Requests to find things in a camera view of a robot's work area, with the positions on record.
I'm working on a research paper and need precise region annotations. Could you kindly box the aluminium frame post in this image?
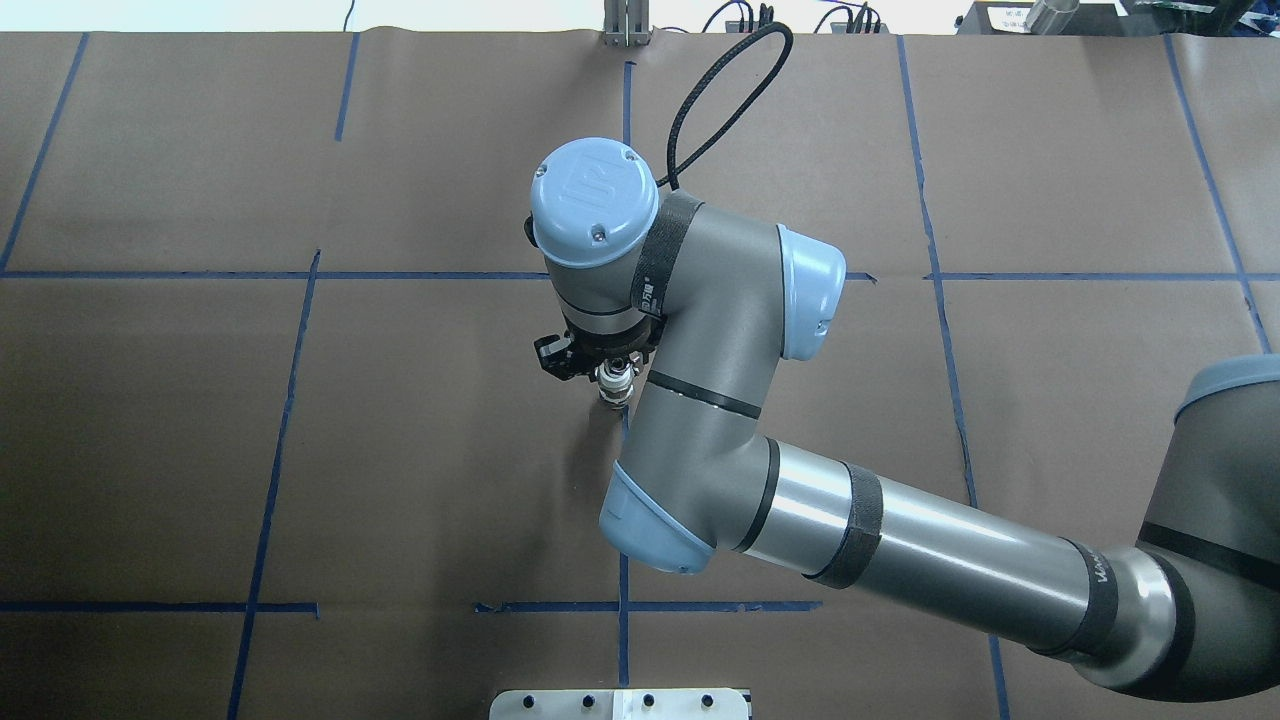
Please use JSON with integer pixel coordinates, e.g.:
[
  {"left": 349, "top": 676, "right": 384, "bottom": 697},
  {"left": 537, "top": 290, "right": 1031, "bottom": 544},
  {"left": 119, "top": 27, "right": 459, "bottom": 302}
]
[{"left": 602, "top": 0, "right": 652, "bottom": 47}]

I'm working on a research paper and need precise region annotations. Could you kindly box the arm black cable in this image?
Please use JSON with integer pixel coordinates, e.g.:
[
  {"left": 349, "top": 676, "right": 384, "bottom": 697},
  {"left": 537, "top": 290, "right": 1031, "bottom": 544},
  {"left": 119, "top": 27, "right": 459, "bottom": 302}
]
[{"left": 660, "top": 20, "right": 797, "bottom": 193}]

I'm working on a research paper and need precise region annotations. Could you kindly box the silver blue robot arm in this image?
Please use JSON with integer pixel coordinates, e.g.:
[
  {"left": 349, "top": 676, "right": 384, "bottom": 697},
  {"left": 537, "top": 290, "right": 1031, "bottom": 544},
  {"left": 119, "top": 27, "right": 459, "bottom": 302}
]
[{"left": 525, "top": 137, "right": 1277, "bottom": 705}]

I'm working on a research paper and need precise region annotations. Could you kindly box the white central pedestal column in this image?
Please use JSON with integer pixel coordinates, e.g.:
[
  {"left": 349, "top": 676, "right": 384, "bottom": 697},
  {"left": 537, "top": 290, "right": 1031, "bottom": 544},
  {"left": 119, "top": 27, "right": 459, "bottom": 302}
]
[{"left": 488, "top": 687, "right": 754, "bottom": 719}]

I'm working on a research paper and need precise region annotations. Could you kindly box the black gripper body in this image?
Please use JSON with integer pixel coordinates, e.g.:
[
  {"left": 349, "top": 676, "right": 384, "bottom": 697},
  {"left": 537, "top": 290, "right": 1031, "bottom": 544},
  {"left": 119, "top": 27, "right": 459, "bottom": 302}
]
[{"left": 566, "top": 322, "right": 664, "bottom": 373}]

